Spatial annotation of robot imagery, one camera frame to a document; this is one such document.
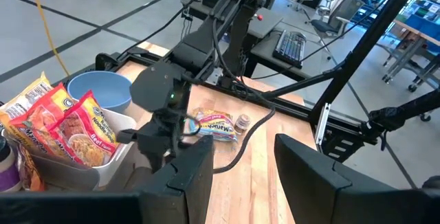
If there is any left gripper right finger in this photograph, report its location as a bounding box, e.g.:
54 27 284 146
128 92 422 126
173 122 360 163
274 133 389 224

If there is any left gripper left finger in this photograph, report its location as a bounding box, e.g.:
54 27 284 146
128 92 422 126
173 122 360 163
139 135 215 224

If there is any white blue ramen packet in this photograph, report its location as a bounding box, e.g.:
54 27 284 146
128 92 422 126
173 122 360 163
188 107 239 144

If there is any red beef ramen packet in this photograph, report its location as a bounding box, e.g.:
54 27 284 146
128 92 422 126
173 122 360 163
47 89 122 168

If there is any small clear spice jar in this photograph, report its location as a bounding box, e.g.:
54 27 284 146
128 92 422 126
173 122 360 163
234 113 252 136

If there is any yellow ramen packet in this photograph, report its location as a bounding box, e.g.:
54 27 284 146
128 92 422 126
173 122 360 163
0 71 53 139

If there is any purple-label spice bottle black lid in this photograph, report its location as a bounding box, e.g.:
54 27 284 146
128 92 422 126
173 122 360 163
0 136 23 194

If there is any blue bowl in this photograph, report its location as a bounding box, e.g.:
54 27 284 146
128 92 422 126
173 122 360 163
66 70 133 114

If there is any black computer case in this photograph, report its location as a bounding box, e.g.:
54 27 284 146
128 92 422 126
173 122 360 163
94 52 120 72

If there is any black padded tube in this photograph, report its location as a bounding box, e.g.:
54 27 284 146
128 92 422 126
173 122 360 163
359 89 440 143

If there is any backlit black keyboard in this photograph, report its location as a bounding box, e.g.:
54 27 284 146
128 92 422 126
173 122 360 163
272 29 308 70

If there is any grey desk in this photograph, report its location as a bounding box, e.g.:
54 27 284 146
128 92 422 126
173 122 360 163
187 0 314 81

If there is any grey office chair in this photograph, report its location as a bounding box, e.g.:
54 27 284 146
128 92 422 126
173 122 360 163
310 0 366 40

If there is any blue storage rack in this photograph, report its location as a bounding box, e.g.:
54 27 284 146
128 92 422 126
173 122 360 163
357 0 440 55

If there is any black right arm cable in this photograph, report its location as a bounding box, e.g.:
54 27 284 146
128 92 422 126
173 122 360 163
211 17 277 175

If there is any black frame pole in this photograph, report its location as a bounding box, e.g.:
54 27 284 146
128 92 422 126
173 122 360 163
309 0 428 124

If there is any yellow power cable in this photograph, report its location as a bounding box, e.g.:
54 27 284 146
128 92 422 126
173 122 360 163
26 0 72 78

